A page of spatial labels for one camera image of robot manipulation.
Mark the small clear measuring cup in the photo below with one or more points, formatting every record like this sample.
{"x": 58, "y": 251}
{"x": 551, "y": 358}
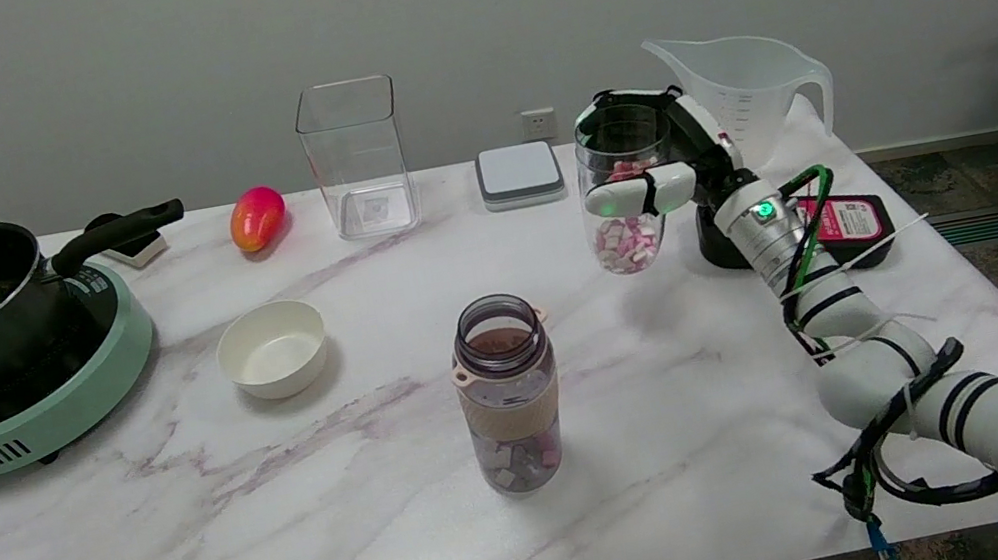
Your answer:
{"x": 635, "y": 242}

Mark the clear bottle with beige band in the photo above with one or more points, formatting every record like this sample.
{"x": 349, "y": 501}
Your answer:
{"x": 510, "y": 400}

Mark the white wall socket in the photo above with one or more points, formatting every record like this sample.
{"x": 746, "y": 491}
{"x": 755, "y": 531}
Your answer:
{"x": 539, "y": 123}

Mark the black box with red label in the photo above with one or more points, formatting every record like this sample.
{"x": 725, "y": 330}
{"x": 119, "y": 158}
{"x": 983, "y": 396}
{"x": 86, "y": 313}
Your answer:
{"x": 855, "y": 225}

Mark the clear square plastic container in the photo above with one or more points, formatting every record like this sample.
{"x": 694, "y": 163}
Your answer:
{"x": 357, "y": 157}

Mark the small white black device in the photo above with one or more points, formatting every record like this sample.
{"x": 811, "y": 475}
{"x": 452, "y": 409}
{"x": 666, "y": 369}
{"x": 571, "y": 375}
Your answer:
{"x": 139, "y": 249}

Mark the green induction cooker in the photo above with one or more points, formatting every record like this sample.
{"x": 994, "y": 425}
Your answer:
{"x": 72, "y": 392}

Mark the red yellow mango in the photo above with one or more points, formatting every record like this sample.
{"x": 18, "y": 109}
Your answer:
{"x": 256, "y": 219}

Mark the white bowl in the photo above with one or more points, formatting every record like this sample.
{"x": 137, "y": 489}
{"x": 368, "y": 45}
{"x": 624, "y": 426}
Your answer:
{"x": 273, "y": 350}

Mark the large translucent measuring jug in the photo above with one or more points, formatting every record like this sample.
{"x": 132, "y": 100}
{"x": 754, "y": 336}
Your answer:
{"x": 748, "y": 101}

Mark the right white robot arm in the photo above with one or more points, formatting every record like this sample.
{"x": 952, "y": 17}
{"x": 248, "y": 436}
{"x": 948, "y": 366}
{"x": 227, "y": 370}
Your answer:
{"x": 877, "y": 359}

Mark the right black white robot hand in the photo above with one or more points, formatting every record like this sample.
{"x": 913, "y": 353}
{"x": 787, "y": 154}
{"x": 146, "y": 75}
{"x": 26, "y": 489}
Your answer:
{"x": 702, "y": 147}

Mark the white grey kitchen scale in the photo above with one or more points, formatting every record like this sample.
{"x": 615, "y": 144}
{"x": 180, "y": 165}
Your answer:
{"x": 519, "y": 173}

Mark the floor vent grille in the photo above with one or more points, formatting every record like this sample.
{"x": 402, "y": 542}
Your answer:
{"x": 991, "y": 223}

